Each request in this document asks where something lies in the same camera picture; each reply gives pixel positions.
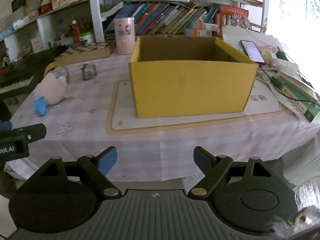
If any blue plastic packet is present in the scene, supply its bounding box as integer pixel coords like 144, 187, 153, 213
33, 96, 47, 116

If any yellow tape roll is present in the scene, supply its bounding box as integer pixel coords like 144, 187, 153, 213
44, 61, 70, 83

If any pink checkered tablecloth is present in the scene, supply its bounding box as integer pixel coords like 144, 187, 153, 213
5, 54, 319, 181

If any pink plush toy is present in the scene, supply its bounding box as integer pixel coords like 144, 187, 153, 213
34, 72, 67, 105

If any white desk mat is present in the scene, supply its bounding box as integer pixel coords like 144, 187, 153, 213
106, 80, 285, 132

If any black yamaha keyboard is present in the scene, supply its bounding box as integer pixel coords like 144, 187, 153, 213
1, 46, 67, 100

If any wooden chess board box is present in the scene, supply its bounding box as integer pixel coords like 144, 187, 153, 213
54, 41, 116, 65

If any yellow cardboard box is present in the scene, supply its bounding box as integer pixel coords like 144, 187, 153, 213
130, 36, 258, 118

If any red white bottle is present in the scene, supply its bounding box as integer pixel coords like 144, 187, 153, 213
72, 20, 81, 44

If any white jar green lid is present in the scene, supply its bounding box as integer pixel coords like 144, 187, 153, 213
79, 31, 95, 45

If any green white book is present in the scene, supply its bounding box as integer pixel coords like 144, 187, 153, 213
271, 76, 319, 123

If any smartphone with lit screen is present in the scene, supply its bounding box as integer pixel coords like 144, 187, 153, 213
240, 40, 266, 64

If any pink cylindrical cup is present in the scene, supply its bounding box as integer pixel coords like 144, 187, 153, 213
113, 17, 136, 55

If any white bookshelf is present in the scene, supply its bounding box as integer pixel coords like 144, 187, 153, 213
1, 0, 269, 61

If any red box on books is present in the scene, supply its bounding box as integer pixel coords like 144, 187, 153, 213
218, 4, 249, 18

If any row of leaning books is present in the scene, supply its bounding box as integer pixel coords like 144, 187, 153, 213
104, 2, 219, 35

